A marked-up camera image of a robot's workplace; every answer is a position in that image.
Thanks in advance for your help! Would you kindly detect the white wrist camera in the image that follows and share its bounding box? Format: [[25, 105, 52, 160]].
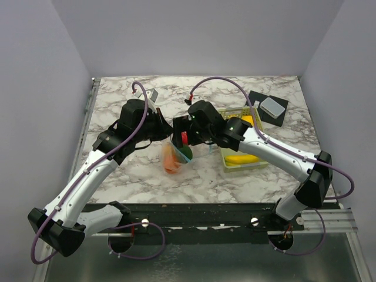
[[184, 95, 194, 106], [135, 88, 159, 108]]

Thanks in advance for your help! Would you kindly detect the green perforated plastic basket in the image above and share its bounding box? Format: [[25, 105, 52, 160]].
[[218, 107, 268, 173]]

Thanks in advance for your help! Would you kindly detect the clear zip top bag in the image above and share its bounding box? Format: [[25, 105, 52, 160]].
[[159, 139, 214, 174]]

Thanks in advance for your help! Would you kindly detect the yellow toy banana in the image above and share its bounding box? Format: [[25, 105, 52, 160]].
[[224, 155, 260, 165]]

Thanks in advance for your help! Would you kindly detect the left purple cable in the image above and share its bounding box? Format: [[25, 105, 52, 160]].
[[31, 82, 147, 265]]

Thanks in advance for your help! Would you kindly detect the black square mat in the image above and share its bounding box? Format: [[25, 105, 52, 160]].
[[249, 91, 288, 127]]

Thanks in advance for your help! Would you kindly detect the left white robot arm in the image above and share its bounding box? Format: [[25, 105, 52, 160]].
[[28, 99, 173, 257]]

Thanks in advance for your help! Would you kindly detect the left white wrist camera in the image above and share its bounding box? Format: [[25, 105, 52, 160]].
[[135, 88, 159, 108]]

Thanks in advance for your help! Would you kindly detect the white grey small box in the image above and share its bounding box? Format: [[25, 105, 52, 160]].
[[259, 98, 286, 119]]

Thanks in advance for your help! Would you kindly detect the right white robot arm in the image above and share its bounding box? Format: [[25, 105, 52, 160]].
[[172, 100, 333, 230]]

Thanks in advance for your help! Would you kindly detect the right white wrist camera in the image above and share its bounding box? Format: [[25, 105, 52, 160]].
[[184, 95, 194, 106]]

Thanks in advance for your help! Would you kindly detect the red toy apple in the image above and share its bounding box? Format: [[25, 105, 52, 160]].
[[181, 132, 189, 145]]

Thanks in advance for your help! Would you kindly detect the orange toy orange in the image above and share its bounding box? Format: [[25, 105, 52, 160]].
[[163, 155, 179, 174]]

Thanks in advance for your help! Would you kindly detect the black metal base rail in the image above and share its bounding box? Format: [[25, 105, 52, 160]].
[[60, 202, 341, 244]]

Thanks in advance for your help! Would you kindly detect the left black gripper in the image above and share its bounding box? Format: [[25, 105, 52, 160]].
[[134, 108, 173, 143]]

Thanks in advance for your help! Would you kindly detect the yellow toy lemon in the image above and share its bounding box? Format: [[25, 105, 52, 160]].
[[162, 143, 174, 157], [229, 115, 254, 126]]

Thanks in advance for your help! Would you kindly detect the green toy avocado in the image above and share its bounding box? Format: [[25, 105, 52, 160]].
[[179, 145, 193, 161]]

